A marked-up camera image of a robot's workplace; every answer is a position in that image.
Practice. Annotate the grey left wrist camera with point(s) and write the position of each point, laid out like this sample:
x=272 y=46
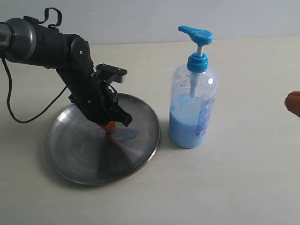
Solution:
x=110 y=73

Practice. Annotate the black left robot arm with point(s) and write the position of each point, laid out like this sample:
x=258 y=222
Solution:
x=23 y=40

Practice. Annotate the blue soap blob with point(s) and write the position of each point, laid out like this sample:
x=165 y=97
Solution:
x=124 y=134

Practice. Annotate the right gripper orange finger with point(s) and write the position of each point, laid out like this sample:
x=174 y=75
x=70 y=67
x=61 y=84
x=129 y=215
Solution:
x=292 y=102

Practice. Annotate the round stainless steel plate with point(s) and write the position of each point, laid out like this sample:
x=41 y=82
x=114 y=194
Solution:
x=82 y=152

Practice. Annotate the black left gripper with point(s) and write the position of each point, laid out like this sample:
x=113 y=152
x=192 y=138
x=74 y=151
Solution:
x=98 y=101

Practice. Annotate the blue soap pump bottle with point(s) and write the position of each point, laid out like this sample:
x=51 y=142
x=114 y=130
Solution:
x=193 y=90

